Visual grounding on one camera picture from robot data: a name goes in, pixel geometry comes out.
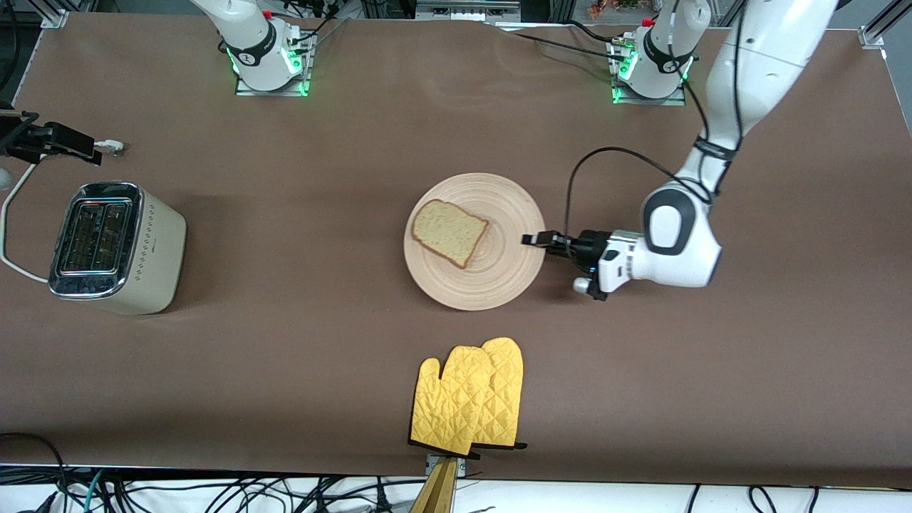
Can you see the small metal bracket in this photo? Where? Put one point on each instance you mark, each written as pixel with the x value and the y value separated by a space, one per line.
pixel 462 467

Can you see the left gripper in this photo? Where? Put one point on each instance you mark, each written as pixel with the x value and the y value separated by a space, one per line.
pixel 586 244

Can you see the round wooden plate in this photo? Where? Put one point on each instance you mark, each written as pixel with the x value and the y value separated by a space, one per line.
pixel 499 278

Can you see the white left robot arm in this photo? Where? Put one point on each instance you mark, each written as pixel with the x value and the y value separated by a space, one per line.
pixel 755 71

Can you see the silver background equipment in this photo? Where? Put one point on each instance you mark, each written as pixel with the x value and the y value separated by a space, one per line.
pixel 463 11

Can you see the brown table cover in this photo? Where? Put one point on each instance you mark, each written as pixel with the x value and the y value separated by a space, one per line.
pixel 285 142

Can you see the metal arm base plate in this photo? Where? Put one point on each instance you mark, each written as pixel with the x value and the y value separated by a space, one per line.
pixel 271 92
pixel 648 102

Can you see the yellow quilted oven mitt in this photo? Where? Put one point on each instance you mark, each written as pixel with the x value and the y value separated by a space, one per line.
pixel 506 385
pixel 449 406

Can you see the cream and chrome toaster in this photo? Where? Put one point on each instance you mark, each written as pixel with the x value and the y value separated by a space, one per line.
pixel 153 249

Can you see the wooden camera stand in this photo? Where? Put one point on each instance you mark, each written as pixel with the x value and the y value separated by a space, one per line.
pixel 438 491

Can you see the bread slice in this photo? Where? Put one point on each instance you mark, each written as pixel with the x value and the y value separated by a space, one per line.
pixel 449 231

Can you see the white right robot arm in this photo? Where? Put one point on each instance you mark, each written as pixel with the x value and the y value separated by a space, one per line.
pixel 249 43

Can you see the aluminium frame profile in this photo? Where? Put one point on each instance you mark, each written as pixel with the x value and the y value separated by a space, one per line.
pixel 57 16
pixel 873 34

